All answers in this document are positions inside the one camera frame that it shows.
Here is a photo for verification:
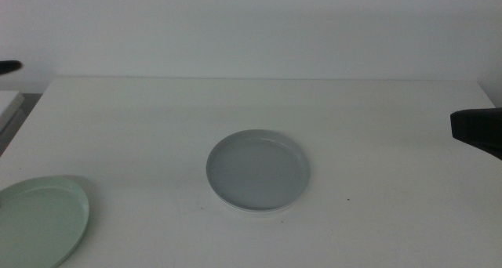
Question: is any white side table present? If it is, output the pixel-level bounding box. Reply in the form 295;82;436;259
0;90;25;132

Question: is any white shallow bowl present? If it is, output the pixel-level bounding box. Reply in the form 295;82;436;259
211;189;309;215

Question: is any pale green shallow bowl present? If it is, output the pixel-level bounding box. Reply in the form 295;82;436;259
0;175;90;268

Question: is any grey shallow bowl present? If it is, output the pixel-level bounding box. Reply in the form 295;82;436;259
206;129;311;212

